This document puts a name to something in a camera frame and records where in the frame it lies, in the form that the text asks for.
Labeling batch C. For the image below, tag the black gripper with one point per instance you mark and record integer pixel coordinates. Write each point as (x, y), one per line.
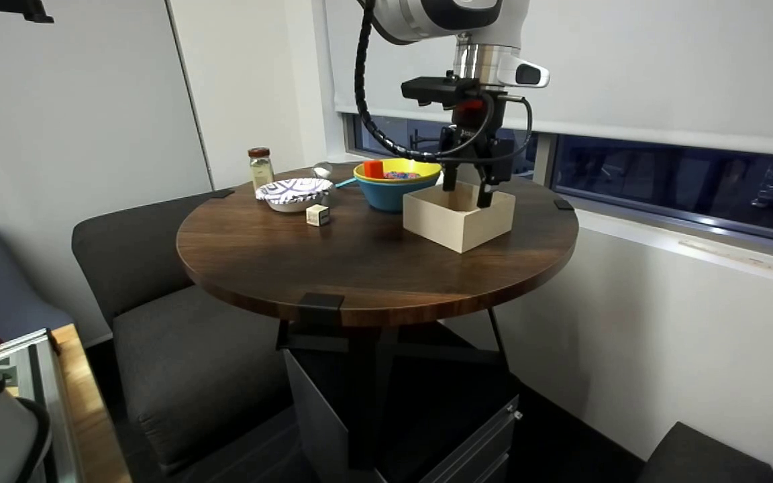
(473, 138)

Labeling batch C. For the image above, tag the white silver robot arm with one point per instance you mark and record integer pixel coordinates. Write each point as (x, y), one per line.
(487, 49)

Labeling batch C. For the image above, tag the open light wooden box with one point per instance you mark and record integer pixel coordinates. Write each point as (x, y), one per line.
(456, 218)

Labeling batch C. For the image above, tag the blue and yellow bowl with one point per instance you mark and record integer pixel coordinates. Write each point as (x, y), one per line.
(401, 175)

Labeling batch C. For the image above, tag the red object in bowl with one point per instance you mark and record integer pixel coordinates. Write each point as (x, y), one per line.
(375, 169)

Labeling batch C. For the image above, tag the small wooden cube on table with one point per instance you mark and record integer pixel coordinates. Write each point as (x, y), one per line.
(319, 214)

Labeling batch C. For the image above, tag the blue white patterned dish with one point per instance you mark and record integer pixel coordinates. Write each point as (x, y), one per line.
(295, 194)

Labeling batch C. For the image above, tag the small glass spice jar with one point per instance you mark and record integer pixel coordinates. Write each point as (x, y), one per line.
(262, 169)

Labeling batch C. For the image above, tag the white roller window blind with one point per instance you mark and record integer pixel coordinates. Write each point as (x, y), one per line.
(662, 71)

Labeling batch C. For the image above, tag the dark grey upholstered bench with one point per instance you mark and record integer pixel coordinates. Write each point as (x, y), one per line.
(194, 367)

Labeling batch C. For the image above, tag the dark grey seat corner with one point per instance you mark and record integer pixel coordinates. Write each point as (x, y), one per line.
(693, 456)

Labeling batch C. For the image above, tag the wooden plank edge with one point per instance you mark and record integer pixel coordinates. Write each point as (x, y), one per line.
(97, 449)

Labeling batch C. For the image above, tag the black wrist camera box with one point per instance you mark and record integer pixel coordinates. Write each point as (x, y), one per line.
(442, 88)

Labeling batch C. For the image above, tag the black table pedestal base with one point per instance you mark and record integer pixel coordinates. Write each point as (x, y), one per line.
(372, 354)

